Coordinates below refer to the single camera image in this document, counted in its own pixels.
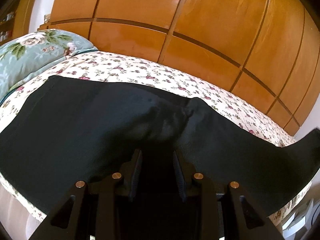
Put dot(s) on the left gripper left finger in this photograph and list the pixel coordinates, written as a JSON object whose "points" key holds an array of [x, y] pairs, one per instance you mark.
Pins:
{"points": [[114, 209]]}

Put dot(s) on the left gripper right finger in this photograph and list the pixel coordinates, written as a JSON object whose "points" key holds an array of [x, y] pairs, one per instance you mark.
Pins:
{"points": [[199, 204]]}

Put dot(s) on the black embroidered pants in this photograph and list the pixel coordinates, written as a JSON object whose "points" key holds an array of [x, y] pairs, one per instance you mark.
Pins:
{"points": [[71, 129]]}

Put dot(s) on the floral white bedspread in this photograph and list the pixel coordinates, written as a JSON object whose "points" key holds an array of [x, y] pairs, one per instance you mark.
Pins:
{"points": [[110, 67]]}

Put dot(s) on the wooden wardrobe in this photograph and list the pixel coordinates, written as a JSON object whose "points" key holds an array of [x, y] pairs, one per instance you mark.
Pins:
{"points": [[264, 51]]}

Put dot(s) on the light blue floral pillow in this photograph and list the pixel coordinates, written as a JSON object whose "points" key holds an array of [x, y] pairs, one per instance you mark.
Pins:
{"points": [[35, 55]]}

